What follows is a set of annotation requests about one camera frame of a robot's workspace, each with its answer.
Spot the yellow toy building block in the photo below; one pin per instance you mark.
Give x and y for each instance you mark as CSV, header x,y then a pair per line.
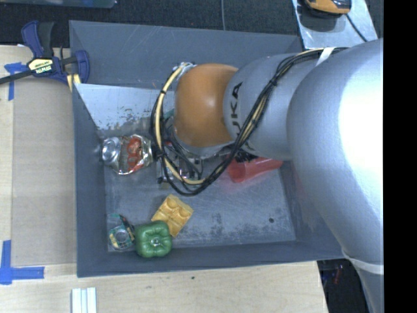
x,y
172,214

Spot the red clear plastic cup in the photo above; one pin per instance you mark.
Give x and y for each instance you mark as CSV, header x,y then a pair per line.
x,y
251,171

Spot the crushed silver and red can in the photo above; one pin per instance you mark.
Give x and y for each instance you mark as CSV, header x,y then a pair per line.
x,y
130,155

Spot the grey metal bin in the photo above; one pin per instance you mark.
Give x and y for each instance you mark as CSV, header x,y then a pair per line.
x,y
228,214

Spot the green toy bell pepper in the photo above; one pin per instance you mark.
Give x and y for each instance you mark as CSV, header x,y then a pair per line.
x,y
153,240

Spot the pale wood flat board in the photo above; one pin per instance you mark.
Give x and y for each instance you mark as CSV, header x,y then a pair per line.
x,y
42,174

